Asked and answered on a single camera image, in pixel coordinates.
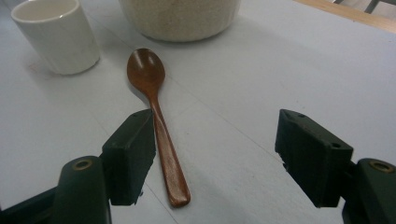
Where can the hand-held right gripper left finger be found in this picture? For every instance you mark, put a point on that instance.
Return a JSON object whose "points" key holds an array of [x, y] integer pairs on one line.
{"points": [[129, 161]]}

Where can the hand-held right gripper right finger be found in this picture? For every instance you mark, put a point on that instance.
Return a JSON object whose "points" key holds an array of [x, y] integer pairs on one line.
{"points": [[311, 158]]}

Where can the brown wooden spoon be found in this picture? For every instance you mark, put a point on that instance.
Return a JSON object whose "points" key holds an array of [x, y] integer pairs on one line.
{"points": [[146, 73]]}

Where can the speckled beige bowl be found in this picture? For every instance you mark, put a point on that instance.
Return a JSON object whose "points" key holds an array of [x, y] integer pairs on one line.
{"points": [[180, 17]]}

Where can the white ceramic cup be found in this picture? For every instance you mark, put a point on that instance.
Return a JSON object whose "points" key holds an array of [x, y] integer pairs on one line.
{"points": [[59, 35]]}

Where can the grey metal frame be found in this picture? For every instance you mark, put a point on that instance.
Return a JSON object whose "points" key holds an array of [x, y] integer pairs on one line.
{"points": [[372, 5]]}

